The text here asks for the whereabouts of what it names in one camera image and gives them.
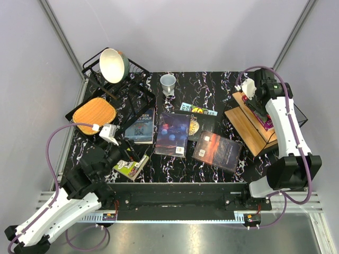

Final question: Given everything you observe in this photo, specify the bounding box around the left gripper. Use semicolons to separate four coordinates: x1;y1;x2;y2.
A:
97;136;150;179

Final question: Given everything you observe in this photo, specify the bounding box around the dark blue galaxy book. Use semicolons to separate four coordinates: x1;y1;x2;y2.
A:
154;113;190;158

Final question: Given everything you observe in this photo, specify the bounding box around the dark tale of cities book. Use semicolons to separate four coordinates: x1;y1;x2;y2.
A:
192;131;243;173

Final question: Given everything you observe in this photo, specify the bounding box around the purple 117-storey treehouse book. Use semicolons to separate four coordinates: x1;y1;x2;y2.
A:
254;112;274;131

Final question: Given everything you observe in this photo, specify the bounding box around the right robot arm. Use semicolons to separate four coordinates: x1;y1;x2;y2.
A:
240;66;322;210

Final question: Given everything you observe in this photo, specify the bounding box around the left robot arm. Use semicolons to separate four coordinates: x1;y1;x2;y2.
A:
5;141;141;253

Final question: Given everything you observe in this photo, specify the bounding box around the lime green cartoon book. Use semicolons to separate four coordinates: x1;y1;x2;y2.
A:
113;155;149;181

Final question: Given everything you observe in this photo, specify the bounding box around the blue 1984 book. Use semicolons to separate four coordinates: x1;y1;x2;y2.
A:
124;108;155;144

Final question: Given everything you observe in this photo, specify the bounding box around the woven orange mat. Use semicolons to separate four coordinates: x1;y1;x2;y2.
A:
72;97;117;126

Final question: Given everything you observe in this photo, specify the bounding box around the black moon and sixpence book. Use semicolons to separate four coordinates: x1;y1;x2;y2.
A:
175;110;216;142

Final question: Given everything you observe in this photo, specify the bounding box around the light blue treehouse book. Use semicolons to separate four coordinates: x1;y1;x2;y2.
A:
180;103;218;116

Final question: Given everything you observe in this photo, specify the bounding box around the grey mug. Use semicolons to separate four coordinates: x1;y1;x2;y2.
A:
160;74;176;96

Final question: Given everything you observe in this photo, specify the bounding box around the white green bowl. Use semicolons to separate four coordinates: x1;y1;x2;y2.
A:
99;48;130;84

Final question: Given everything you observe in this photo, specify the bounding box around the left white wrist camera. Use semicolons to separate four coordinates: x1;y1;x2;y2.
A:
92;124;119;146

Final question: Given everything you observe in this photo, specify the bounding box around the wooden wire shelf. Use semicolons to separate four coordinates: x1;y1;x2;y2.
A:
225;92;311;158

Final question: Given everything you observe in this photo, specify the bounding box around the black wire dish rack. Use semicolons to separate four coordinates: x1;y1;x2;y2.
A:
65;47;156;135

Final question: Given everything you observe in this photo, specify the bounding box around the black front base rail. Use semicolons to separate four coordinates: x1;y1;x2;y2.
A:
103;183;272;222

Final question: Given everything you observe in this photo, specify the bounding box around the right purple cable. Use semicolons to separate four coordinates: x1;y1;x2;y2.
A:
219;65;316;230

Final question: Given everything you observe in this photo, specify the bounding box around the purple cable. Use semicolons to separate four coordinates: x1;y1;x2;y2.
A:
219;65;316;230
7;123;111;254

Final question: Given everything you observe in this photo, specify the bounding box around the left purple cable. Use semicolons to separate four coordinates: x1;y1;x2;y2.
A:
7;123;111;254

